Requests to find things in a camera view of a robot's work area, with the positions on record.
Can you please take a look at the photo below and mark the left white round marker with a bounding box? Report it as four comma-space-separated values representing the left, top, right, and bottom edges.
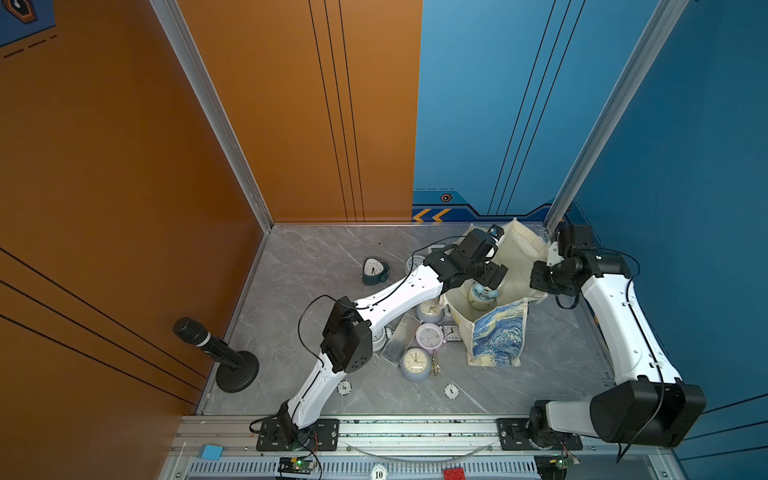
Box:
337, 380, 352, 396

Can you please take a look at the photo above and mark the dark teal triangular clock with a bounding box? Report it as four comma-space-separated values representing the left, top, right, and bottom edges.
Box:
362, 257, 390, 286

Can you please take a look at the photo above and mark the red block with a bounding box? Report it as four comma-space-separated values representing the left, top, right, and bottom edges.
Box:
443, 467, 466, 480

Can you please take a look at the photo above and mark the blue sticky pad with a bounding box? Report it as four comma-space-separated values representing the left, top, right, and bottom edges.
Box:
198, 444, 224, 461

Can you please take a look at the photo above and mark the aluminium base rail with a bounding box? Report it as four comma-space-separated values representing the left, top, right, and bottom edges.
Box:
158, 414, 686, 479

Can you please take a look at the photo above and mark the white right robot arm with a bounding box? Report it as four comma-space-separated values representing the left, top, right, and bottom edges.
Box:
526, 225, 706, 448

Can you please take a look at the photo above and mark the white twin-bell alarm clock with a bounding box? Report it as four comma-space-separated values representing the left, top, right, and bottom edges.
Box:
372, 328, 390, 352

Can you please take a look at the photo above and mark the blue beige-face alarm clock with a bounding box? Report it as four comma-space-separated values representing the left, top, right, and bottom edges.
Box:
400, 348, 433, 382

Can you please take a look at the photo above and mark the white round marker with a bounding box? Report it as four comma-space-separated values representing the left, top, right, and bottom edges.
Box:
444, 384, 460, 400
337, 380, 352, 396

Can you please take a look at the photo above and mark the right white round marker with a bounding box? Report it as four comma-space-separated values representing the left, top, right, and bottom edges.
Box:
444, 384, 460, 400

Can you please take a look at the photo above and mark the white number ten tag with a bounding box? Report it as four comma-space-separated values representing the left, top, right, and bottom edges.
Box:
370, 464, 388, 480

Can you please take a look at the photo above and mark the grey rectangular flat clock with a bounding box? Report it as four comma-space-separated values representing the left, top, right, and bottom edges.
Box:
380, 313, 421, 366

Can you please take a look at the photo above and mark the small black square clock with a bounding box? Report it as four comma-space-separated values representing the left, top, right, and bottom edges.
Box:
441, 324, 462, 342

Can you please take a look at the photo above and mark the green circuit board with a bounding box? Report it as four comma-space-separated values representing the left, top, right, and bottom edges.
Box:
277, 457, 318, 478

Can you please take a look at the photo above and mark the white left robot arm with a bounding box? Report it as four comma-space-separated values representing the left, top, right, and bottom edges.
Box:
261, 224, 508, 451

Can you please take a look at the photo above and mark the light blue round clock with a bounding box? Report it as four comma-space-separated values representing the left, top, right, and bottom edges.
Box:
467, 282, 499, 312

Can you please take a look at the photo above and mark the cream canvas bag blue print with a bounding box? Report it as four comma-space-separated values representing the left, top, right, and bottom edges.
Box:
441, 219, 547, 367

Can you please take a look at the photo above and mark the white round alarm clock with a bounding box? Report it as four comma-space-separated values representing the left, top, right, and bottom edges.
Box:
406, 254, 425, 272

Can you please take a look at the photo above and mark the black microphone on stand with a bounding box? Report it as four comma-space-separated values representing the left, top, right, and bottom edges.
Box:
173, 317, 259, 393

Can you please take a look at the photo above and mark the pink round alarm clock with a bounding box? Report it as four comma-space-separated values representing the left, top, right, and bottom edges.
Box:
415, 323, 445, 353

